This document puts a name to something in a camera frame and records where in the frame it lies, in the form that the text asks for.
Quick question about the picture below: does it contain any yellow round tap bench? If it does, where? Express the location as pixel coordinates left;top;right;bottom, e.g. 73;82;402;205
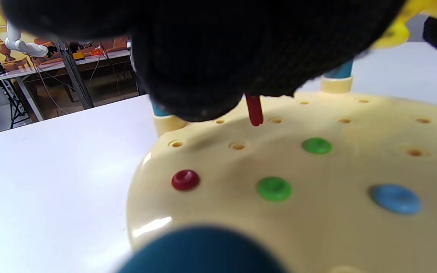
116;61;437;273

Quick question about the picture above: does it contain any yellow toy hammer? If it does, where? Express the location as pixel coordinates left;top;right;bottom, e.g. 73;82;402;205
370;0;437;50

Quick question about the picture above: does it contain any black truss stand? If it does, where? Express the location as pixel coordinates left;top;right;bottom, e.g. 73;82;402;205
0;21;31;129

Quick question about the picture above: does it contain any brown wooden table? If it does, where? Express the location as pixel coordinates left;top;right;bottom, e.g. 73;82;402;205
0;49;135;122

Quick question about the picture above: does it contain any red toy nail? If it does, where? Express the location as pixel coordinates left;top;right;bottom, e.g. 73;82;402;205
171;169;201;191
245;95;264;127

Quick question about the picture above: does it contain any blue toy nail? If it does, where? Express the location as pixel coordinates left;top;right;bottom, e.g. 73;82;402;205
368;184;423;216

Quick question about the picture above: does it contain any grey robot stand pole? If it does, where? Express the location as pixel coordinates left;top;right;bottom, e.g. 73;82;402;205
53;38;94;110

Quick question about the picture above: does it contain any green toy nail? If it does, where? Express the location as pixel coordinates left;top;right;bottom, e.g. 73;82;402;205
256;176;292;202
301;137;333;155

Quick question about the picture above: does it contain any person's left hand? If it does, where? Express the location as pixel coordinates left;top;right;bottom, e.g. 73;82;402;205
0;0;407;122

